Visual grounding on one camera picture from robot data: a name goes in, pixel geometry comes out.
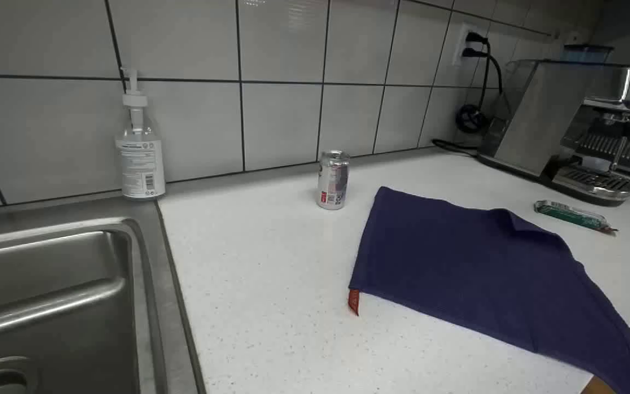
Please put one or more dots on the dark blue towel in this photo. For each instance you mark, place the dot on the dark blue towel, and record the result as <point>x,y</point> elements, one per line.
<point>475,269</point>

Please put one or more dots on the silver soda can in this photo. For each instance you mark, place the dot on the silver soda can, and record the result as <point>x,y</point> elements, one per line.
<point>334,181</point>

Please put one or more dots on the clear soap pump bottle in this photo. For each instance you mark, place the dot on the clear soap pump bottle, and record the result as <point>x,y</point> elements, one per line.
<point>141,164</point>

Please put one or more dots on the stainless steel espresso machine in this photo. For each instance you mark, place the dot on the stainless steel espresso machine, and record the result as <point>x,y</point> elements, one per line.
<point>547,122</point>

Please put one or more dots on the stainless steel sink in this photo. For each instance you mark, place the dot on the stainless steel sink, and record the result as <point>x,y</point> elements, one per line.
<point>54,298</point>

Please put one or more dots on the blue container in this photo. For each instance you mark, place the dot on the blue container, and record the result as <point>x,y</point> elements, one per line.
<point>587,53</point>

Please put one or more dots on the white wall outlet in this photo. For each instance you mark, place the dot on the white wall outlet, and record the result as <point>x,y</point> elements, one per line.
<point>468,41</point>

